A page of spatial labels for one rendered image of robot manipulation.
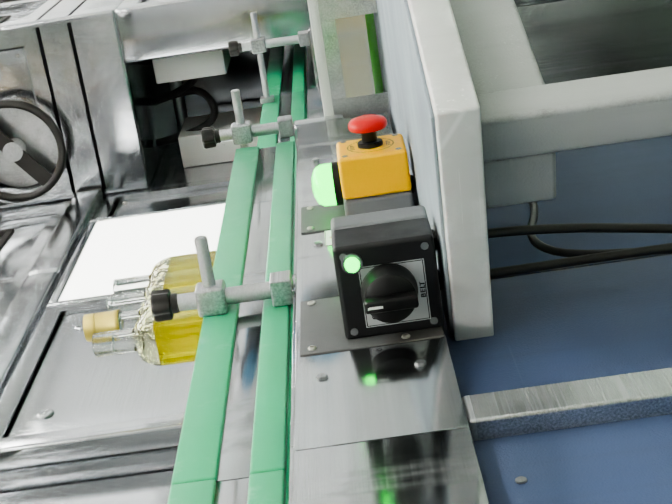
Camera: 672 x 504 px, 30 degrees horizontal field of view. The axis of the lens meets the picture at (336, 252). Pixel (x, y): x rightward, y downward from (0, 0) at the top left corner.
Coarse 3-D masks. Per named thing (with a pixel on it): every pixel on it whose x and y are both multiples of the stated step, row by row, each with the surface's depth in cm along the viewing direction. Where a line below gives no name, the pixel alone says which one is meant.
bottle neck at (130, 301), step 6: (126, 294) 158; (132, 294) 158; (138, 294) 158; (108, 300) 157; (114, 300) 157; (120, 300) 157; (126, 300) 157; (132, 300) 157; (138, 300) 157; (108, 306) 157; (114, 306) 157; (120, 306) 157; (126, 306) 157; (132, 306) 157; (138, 306) 157
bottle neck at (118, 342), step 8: (128, 328) 148; (96, 336) 147; (104, 336) 147; (112, 336) 147; (120, 336) 146; (128, 336) 146; (96, 344) 146; (104, 344) 146; (112, 344) 146; (120, 344) 146; (128, 344) 146; (96, 352) 147; (104, 352) 147; (112, 352) 147; (120, 352) 147; (128, 352) 147
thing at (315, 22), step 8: (312, 0) 168; (312, 8) 168; (312, 16) 169; (312, 24) 169; (320, 24) 170; (312, 32) 170; (320, 32) 171; (320, 40) 171; (320, 48) 170; (320, 56) 171; (320, 64) 171; (320, 72) 171; (320, 80) 172; (328, 80) 173; (320, 88) 173; (328, 88) 173; (328, 96) 174; (328, 104) 173; (328, 112) 173
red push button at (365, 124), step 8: (352, 120) 127; (360, 120) 126; (368, 120) 126; (376, 120) 126; (384, 120) 126; (352, 128) 126; (360, 128) 125; (368, 128) 125; (376, 128) 125; (368, 136) 127; (376, 136) 127
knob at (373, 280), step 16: (368, 272) 98; (384, 272) 97; (400, 272) 97; (368, 288) 97; (384, 288) 96; (400, 288) 96; (416, 288) 98; (368, 304) 96; (384, 304) 96; (400, 304) 96; (416, 304) 96; (384, 320) 97; (400, 320) 98
